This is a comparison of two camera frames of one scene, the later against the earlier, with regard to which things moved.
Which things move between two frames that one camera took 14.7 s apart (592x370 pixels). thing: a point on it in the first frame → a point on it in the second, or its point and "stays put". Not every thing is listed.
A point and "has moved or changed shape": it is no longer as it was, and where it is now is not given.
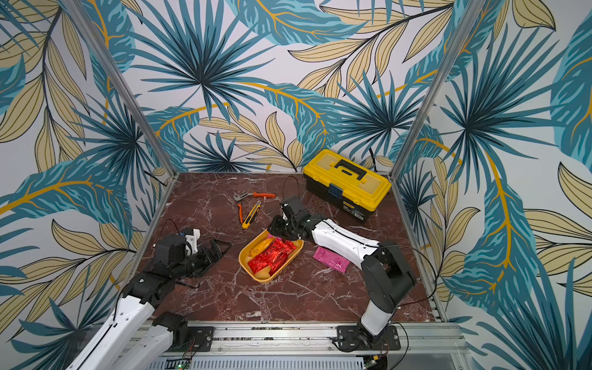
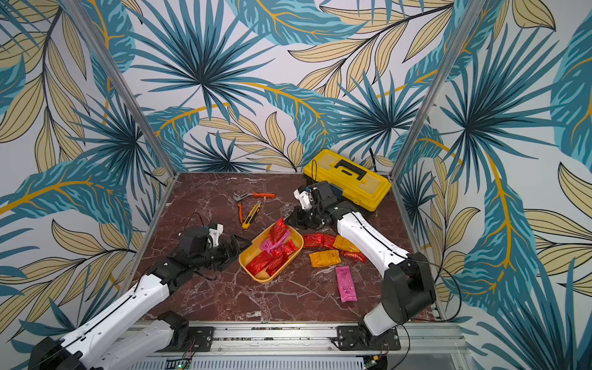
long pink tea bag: [331, 259] → [346, 284]
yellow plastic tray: [262, 274] stays put
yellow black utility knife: [245, 225] stays put
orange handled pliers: [237, 196] stays put
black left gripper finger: [210, 251] → [238, 244]
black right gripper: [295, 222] → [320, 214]
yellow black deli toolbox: [354, 190] stays put
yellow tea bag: [260, 248] has moved or changed shape
